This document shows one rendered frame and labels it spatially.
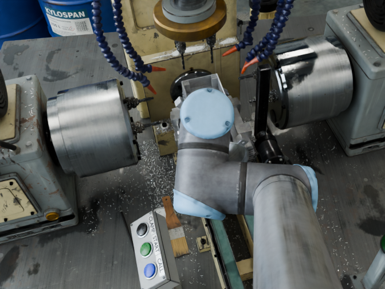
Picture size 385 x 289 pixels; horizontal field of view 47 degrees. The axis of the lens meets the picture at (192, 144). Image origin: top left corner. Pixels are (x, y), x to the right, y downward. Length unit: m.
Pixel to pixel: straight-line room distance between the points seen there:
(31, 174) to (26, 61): 0.89
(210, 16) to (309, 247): 0.73
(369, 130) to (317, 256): 1.01
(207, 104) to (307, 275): 0.41
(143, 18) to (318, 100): 0.55
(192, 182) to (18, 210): 0.67
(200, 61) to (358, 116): 0.49
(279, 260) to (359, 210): 0.96
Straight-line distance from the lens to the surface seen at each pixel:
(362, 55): 1.27
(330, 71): 1.24
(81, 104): 1.17
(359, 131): 1.41
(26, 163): 1.15
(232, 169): 0.73
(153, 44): 1.38
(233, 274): 1.11
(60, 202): 1.29
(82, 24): 2.76
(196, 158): 0.73
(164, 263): 0.96
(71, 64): 1.90
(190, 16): 1.05
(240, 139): 1.12
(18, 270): 1.38
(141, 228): 1.01
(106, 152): 1.16
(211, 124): 0.73
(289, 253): 0.44
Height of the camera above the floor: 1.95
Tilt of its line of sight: 51 degrees down
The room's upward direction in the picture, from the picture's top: 7 degrees counter-clockwise
